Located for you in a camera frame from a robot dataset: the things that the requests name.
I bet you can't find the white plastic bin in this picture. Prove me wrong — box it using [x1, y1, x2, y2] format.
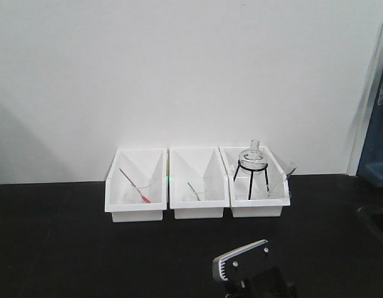
[169, 147, 230, 220]
[104, 148, 168, 223]
[219, 145, 291, 218]

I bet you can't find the middle white plastic bin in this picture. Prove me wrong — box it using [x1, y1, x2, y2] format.
[169, 147, 230, 220]

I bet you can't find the left white plastic bin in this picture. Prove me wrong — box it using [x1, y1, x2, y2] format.
[104, 148, 168, 223]

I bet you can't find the black wire tripod stand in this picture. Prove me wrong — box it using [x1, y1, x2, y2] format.
[233, 160, 269, 201]

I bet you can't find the black lab sink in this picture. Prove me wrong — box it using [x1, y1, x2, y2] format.
[357, 206, 383, 243]

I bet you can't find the green pipette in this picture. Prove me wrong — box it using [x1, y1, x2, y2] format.
[187, 182, 201, 201]

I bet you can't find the right white plastic bin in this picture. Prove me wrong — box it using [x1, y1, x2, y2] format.
[219, 145, 291, 218]

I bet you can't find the grey drying pegboard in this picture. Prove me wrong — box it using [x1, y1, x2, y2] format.
[356, 30, 383, 189]

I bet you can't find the round glass flask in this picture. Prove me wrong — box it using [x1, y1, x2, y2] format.
[238, 139, 268, 171]

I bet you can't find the red pipette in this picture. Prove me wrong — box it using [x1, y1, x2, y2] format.
[119, 168, 151, 204]

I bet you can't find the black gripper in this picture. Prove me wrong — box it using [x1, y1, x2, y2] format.
[212, 239, 297, 297]

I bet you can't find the clear plastic pipette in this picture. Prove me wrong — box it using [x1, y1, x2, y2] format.
[268, 163, 298, 197]

